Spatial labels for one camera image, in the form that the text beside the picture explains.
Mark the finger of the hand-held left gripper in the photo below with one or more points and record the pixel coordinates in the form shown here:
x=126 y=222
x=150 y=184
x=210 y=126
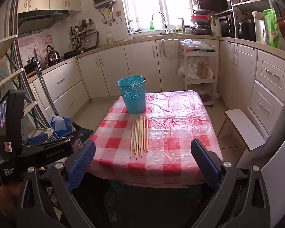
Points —
x=39 y=139
x=83 y=131

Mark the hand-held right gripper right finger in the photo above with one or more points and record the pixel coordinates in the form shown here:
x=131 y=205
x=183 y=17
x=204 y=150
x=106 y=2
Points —
x=205 y=163

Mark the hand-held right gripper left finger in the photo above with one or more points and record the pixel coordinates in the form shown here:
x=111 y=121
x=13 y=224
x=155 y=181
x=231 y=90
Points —
x=82 y=161

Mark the set of wooden chopsticks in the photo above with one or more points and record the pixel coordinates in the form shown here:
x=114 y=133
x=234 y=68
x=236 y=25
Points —
x=139 y=135

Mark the teal perforated plastic basket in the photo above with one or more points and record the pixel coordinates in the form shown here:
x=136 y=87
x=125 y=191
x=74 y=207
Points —
x=133 y=99

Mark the person's left hand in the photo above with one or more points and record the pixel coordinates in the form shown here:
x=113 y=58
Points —
x=8 y=196

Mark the floral patterned bin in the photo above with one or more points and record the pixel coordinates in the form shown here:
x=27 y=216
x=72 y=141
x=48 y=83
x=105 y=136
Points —
x=76 y=144

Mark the blue white plastic bag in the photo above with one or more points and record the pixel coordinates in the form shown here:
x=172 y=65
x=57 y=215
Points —
x=60 y=125

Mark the red white checked tablecloth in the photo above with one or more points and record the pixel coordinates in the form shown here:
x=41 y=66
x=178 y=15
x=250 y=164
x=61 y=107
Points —
x=180 y=128

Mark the white low stool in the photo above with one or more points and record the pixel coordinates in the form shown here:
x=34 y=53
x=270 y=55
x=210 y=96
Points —
x=244 y=130

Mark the black wok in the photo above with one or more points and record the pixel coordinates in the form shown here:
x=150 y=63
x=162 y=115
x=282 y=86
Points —
x=32 y=66

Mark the person's dark trousers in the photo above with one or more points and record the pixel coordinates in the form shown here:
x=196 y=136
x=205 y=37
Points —
x=144 y=206

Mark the white appliance panel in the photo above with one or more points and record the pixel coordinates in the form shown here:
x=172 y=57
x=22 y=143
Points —
x=280 y=171

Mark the steel kettle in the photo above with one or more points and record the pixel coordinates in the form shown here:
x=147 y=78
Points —
x=52 y=55

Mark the blue white folding shelf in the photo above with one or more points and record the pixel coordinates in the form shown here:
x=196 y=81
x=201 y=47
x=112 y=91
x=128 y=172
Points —
x=4 y=42

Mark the white base kitchen cabinets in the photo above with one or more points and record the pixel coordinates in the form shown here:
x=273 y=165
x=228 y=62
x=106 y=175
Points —
x=137 y=66

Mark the clear bag with brown contents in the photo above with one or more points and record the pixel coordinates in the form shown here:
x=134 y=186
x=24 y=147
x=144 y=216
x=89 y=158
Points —
x=205 y=70

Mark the utensil drying rack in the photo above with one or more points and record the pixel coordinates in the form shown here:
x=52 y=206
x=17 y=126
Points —
x=80 y=35

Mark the clear plastic bottle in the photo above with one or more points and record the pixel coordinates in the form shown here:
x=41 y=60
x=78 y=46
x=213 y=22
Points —
x=109 y=38

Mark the white rolling cart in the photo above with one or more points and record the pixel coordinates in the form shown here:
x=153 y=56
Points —
x=199 y=54

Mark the black range hood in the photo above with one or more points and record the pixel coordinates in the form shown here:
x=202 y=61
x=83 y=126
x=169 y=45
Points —
x=42 y=17

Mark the crumpled clear plastic bag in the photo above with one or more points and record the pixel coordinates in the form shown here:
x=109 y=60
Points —
x=197 y=44

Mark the hanging beige trash bag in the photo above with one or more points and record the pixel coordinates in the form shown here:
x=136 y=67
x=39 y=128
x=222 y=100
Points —
x=169 y=48

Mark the green dish soap bottle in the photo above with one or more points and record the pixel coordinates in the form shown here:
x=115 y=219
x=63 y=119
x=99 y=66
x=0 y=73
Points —
x=152 y=26

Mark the dark cooking pot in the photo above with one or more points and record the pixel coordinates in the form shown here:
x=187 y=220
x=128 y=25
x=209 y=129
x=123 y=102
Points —
x=201 y=30

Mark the black coffee machine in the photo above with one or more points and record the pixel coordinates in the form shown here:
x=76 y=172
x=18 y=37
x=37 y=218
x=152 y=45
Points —
x=226 y=27

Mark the chrome kitchen faucet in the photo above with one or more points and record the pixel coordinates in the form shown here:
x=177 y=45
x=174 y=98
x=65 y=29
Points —
x=165 y=20

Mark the red bowl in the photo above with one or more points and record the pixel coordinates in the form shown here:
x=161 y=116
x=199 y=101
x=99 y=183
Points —
x=199 y=18

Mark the white electric jug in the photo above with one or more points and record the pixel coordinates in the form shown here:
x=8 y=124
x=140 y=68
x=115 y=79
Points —
x=259 y=28

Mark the kitchen window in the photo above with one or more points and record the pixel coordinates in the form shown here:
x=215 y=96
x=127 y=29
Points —
x=156 y=2

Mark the green food packet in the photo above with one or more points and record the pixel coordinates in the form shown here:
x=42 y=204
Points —
x=272 y=28

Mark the black microwave oven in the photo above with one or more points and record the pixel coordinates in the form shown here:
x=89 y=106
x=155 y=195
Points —
x=211 y=2

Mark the white counter shelf rack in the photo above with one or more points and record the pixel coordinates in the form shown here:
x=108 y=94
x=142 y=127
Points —
x=251 y=3

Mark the pink wall sticker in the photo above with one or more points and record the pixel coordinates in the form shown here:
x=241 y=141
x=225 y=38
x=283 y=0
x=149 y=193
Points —
x=29 y=49

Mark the wall power outlet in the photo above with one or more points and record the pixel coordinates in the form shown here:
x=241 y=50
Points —
x=118 y=13

